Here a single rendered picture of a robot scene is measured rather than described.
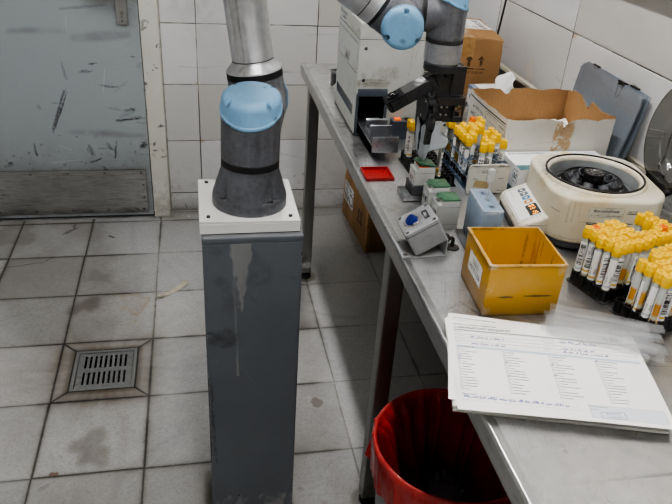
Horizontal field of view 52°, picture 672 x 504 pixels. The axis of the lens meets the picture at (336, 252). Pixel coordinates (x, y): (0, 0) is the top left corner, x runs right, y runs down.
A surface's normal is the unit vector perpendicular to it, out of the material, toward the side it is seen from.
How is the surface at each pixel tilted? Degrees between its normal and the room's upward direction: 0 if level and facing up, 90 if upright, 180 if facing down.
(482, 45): 88
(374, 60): 90
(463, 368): 1
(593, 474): 0
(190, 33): 90
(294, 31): 90
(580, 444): 0
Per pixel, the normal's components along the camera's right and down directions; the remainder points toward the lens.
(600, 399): 0.05, -0.87
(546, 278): 0.11, 0.50
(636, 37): -0.98, 0.04
